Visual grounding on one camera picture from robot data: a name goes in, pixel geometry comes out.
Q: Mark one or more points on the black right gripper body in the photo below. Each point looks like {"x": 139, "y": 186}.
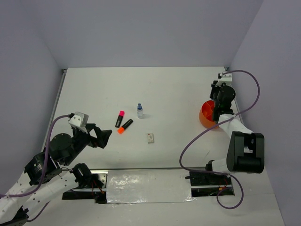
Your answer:
{"x": 215, "y": 92}

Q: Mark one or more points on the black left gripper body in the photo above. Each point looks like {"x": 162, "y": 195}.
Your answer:
{"x": 81, "y": 140}

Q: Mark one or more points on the small blue cap bottle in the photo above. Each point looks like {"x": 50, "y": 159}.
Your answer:
{"x": 139, "y": 111}

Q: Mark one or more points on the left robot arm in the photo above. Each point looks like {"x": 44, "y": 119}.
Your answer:
{"x": 43, "y": 178}

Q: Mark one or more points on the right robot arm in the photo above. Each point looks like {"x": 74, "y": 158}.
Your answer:
{"x": 246, "y": 151}

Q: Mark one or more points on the orange black highlighter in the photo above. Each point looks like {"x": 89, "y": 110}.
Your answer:
{"x": 125, "y": 126}

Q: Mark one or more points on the orange round organizer container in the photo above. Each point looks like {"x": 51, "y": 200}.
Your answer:
{"x": 206, "y": 113}

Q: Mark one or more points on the pink black highlighter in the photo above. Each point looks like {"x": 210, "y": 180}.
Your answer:
{"x": 119, "y": 119}

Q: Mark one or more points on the small white eraser box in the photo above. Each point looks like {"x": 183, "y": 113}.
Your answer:
{"x": 150, "y": 138}

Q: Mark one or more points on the silver foil covered panel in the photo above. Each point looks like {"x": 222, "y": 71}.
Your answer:
{"x": 148, "y": 186}

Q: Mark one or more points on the right aluminium table rail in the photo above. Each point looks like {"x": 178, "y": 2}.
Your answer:
{"x": 235, "y": 105}

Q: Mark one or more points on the aluminium table rail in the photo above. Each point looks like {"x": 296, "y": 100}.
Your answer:
{"x": 64, "y": 71}
{"x": 235, "y": 105}

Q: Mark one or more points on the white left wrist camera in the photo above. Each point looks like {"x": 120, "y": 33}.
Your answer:
{"x": 79, "y": 121}

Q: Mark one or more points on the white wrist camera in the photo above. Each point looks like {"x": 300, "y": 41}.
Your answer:
{"x": 79, "y": 121}
{"x": 224, "y": 78}

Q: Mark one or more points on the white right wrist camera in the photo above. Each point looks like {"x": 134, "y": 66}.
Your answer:
{"x": 224, "y": 78}

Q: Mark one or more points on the left aluminium table rail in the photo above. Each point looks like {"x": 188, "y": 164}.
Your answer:
{"x": 64, "y": 71}

